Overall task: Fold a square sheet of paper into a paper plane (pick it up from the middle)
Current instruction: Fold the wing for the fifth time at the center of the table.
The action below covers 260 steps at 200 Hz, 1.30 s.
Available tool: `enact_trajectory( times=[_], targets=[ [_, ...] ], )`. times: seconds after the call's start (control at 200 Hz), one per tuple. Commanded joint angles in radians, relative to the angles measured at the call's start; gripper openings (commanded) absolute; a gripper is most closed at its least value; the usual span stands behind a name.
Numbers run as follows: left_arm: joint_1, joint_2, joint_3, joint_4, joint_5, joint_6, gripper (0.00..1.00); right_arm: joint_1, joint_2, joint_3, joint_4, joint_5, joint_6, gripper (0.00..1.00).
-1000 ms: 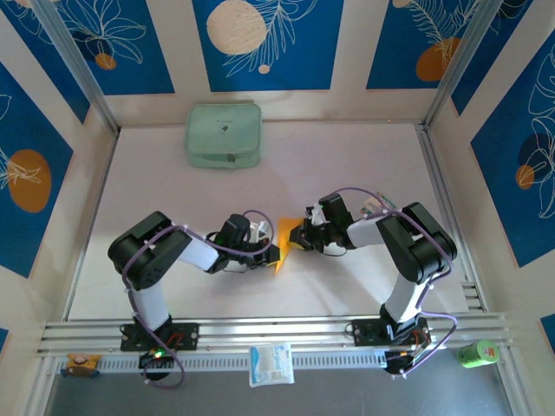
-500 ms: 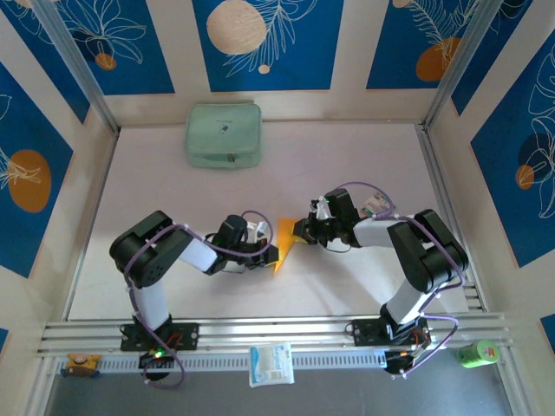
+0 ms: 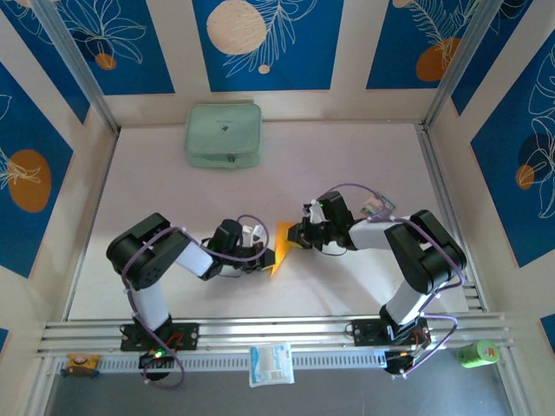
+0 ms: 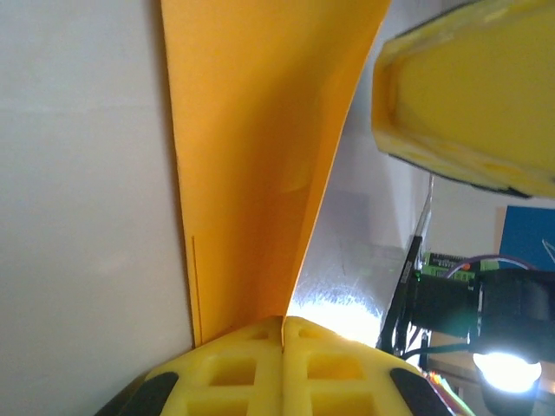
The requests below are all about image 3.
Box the green can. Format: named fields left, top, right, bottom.
left=455, top=340, right=500, bottom=369

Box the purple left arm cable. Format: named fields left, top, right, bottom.
left=121, top=213, right=261, bottom=390

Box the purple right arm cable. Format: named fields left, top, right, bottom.
left=324, top=184, right=467, bottom=380

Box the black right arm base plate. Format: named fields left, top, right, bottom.
left=351, top=318, right=433, bottom=348

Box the small yellow blue toy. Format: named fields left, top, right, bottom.
left=60, top=353, right=101, bottom=379

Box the long aluminium base rail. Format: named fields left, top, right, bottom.
left=36, top=311, right=513, bottom=355

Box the black controller board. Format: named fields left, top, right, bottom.
left=383, top=348, right=424, bottom=377
left=137, top=348, right=174, bottom=382

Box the aluminium frame post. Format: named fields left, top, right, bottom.
left=32, top=0, right=121, bottom=133
left=422, top=0, right=509, bottom=131

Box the white wipes packet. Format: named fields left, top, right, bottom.
left=248, top=341, right=296, bottom=388

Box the orange paper sheet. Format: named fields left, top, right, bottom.
left=269, top=221, right=297, bottom=278

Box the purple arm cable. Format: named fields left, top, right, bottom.
left=121, top=213, right=261, bottom=390
left=324, top=184, right=467, bottom=380

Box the small blue green packet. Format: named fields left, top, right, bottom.
left=359, top=194, right=396, bottom=220

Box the mint green zip pouch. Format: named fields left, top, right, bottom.
left=184, top=103, right=264, bottom=170

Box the aluminium side rail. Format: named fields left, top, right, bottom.
left=418, top=123, right=485, bottom=311
left=62, top=129, right=121, bottom=322

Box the white slotted cable duct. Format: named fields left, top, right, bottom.
left=55, top=349, right=388, bottom=376

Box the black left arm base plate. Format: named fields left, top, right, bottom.
left=120, top=322, right=200, bottom=352

